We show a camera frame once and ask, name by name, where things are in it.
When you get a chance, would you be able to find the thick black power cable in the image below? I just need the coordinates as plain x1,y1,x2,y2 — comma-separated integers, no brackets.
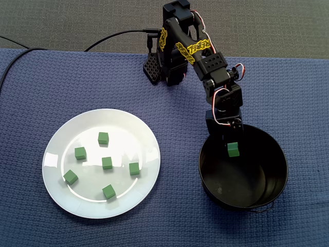
0,27,161,90

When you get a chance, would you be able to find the white round plate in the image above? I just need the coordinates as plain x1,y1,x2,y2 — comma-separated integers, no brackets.
42,108,161,220

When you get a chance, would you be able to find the thin black floor cable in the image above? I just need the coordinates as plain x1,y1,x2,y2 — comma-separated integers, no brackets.
0,35,30,49

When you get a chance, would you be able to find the short black plug cable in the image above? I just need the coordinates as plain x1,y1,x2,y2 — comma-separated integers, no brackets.
146,34,159,54

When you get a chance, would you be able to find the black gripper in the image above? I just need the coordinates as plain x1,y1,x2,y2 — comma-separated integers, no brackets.
205,109,244,149

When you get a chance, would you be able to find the black metal bucket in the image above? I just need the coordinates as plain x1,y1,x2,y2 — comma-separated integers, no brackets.
197,123,289,214

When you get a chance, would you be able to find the blue woven table cloth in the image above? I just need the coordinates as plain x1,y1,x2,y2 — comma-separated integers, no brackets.
0,48,329,247

